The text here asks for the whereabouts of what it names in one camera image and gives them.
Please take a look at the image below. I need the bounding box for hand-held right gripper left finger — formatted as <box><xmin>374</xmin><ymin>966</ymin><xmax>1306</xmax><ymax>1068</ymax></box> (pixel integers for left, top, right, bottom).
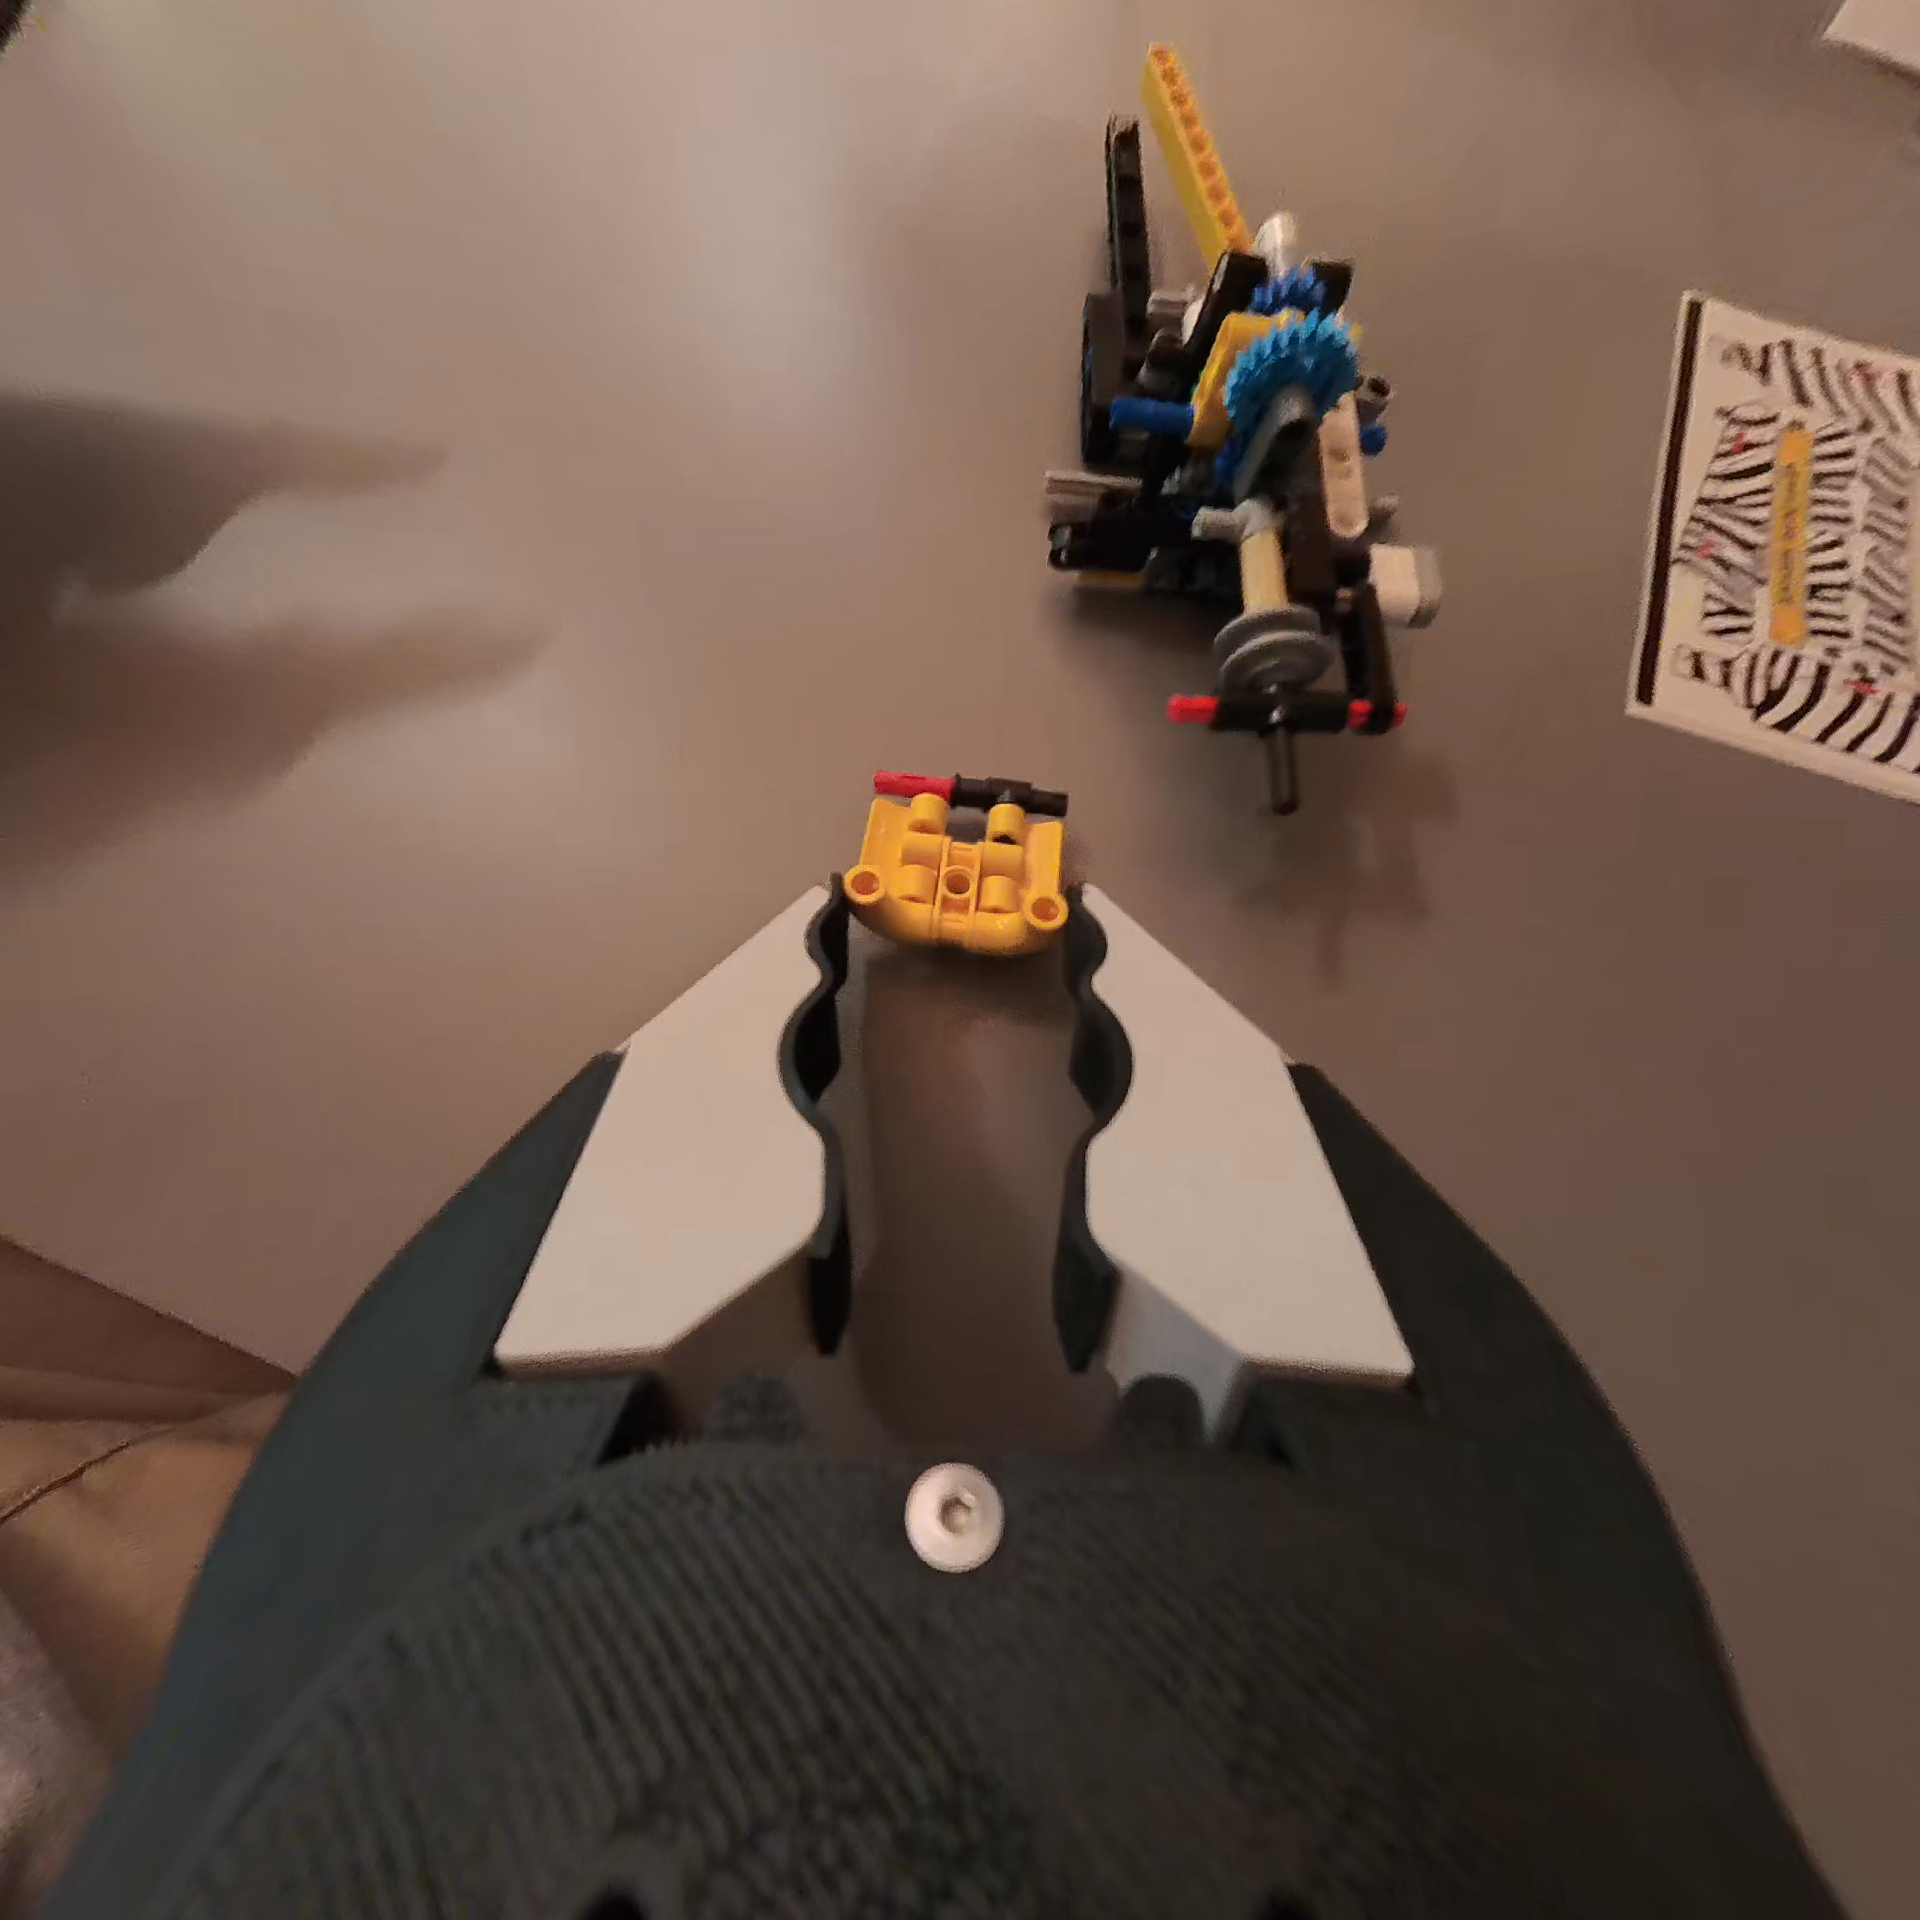
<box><xmin>494</xmin><ymin>882</ymin><xmax>860</xmax><ymax>1377</ymax></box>

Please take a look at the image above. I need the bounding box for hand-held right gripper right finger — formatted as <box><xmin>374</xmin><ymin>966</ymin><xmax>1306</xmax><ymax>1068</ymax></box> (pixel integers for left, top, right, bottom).
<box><xmin>1055</xmin><ymin>882</ymin><xmax>1418</xmax><ymax>1452</ymax></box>

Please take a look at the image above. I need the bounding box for small yellow lego piece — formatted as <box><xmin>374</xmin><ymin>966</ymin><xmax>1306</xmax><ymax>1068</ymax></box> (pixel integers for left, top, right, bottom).
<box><xmin>839</xmin><ymin>767</ymin><xmax>1076</xmax><ymax>958</ymax></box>

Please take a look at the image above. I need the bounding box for partly built lego vehicle frame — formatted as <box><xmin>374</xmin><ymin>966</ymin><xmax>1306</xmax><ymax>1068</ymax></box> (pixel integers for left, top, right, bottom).
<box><xmin>1043</xmin><ymin>41</ymin><xmax>1451</xmax><ymax>819</ymax></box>

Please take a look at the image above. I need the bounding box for zebra striped sticker sheet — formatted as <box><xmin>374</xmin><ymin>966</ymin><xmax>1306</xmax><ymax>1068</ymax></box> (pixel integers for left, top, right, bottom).
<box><xmin>1624</xmin><ymin>291</ymin><xmax>1920</xmax><ymax>807</ymax></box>

